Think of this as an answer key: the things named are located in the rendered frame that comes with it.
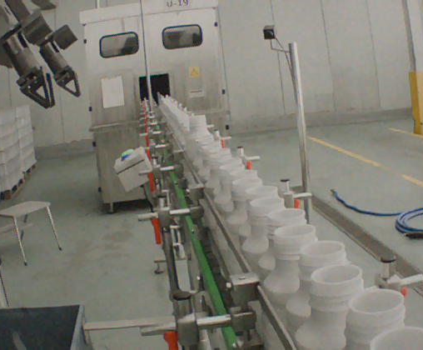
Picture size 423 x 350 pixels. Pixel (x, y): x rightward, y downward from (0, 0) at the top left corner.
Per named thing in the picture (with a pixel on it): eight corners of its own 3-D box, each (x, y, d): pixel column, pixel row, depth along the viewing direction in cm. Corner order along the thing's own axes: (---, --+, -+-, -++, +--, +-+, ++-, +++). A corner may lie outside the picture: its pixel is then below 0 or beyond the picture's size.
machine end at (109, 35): (239, 199, 578) (216, -6, 541) (99, 216, 564) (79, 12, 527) (217, 172, 734) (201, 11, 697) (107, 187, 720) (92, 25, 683)
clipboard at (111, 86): (125, 105, 550) (122, 72, 545) (102, 108, 548) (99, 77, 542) (125, 105, 554) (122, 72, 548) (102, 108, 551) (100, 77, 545)
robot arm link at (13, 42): (2, 43, 122) (-3, 42, 117) (24, 27, 123) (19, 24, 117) (15, 65, 124) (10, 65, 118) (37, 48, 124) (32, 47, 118)
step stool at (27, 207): (20, 242, 487) (12, 198, 479) (62, 250, 456) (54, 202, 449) (-15, 256, 447) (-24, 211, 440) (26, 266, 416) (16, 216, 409)
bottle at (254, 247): (310, 332, 63) (306, 195, 60) (283, 354, 58) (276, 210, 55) (267, 325, 66) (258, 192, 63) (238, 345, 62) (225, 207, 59)
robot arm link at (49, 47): (38, 50, 167) (35, 48, 161) (55, 37, 167) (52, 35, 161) (49, 66, 168) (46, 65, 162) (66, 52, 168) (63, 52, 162)
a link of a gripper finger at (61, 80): (87, 89, 170) (72, 66, 168) (87, 88, 163) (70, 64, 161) (70, 102, 169) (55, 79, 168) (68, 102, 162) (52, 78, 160)
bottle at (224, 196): (266, 277, 83) (257, 166, 80) (226, 285, 82) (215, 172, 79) (256, 266, 88) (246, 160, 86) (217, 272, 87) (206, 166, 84)
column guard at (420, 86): (438, 132, 898) (432, 71, 879) (420, 134, 894) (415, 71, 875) (428, 130, 937) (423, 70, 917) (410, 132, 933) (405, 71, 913)
